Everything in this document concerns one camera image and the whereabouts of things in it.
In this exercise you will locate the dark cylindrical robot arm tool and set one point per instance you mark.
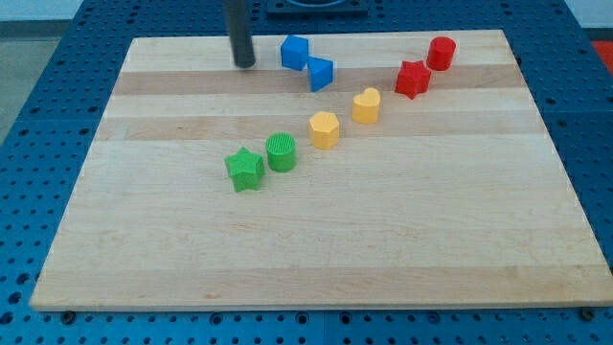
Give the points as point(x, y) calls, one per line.
point(239, 32)

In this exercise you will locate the green star block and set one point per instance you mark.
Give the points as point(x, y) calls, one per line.
point(246, 169)

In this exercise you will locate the red star block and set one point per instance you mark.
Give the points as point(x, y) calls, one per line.
point(412, 79)

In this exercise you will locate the green cylinder block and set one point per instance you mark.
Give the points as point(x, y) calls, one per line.
point(281, 152)

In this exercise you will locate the yellow hexagon block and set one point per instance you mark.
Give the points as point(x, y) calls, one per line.
point(324, 130)

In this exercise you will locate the yellow heart block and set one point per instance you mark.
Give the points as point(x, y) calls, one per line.
point(365, 106)

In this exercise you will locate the wooden board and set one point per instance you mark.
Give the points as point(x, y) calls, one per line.
point(454, 200)

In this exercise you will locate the blue triangle block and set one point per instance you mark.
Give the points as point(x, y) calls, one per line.
point(320, 72)

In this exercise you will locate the blue cube block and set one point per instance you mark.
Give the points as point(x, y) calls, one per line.
point(294, 52)

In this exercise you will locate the red cylinder block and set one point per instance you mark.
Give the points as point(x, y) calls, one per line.
point(441, 53)

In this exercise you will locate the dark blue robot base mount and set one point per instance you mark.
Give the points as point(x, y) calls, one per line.
point(315, 7)

